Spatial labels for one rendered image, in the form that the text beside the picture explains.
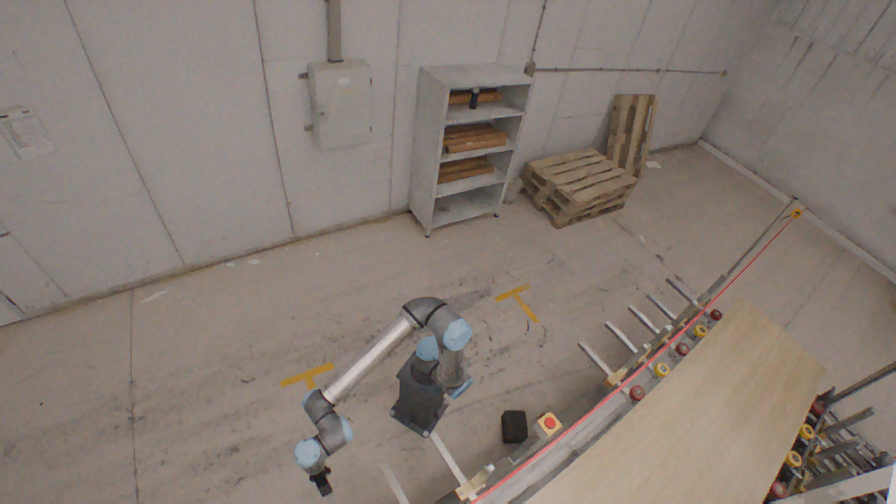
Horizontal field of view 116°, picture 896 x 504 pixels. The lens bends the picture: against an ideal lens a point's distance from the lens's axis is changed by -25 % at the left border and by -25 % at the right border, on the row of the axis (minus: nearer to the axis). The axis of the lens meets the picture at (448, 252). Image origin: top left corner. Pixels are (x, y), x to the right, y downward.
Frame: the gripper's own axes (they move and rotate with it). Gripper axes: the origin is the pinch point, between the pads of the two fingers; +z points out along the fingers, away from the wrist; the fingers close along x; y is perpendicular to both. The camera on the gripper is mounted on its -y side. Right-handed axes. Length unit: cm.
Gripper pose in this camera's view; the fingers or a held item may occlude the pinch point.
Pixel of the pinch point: (323, 479)
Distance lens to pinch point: 176.0
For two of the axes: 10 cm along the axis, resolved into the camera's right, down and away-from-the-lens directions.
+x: -8.3, 3.1, -4.6
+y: -5.4, -6.4, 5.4
